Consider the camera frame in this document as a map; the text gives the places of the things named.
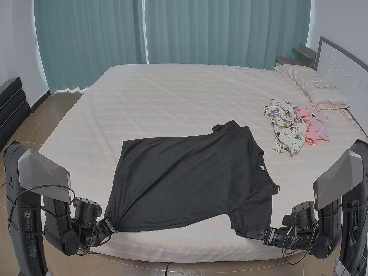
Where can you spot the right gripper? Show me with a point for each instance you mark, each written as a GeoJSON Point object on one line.
{"type": "Point", "coordinates": [277, 237]}

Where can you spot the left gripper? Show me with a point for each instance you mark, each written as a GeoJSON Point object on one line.
{"type": "Point", "coordinates": [105, 227]}

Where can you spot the black T-shirt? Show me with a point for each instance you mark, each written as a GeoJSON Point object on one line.
{"type": "Point", "coordinates": [187, 177]}

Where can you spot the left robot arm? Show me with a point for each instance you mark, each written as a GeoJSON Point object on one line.
{"type": "Point", "coordinates": [26, 226]}

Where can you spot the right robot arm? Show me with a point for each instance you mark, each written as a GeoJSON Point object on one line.
{"type": "Point", "coordinates": [353, 211]}

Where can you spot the bed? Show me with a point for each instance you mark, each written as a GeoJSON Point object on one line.
{"type": "Point", "coordinates": [172, 102]}

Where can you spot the white printed garment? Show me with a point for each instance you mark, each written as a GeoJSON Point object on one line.
{"type": "Point", "coordinates": [287, 136]}

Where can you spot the pink garment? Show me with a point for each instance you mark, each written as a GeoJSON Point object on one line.
{"type": "Point", "coordinates": [317, 129]}

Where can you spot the black chest of drawers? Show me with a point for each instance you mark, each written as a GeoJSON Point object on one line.
{"type": "Point", "coordinates": [11, 105]}

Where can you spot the cream pillow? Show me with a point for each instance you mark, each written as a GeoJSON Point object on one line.
{"type": "Point", "coordinates": [316, 88]}

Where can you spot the grey bedside table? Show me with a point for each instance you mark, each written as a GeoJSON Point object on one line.
{"type": "Point", "coordinates": [304, 53]}

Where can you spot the blue-green curtain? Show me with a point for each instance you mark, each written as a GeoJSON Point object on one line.
{"type": "Point", "coordinates": [224, 24]}
{"type": "Point", "coordinates": [92, 33]}

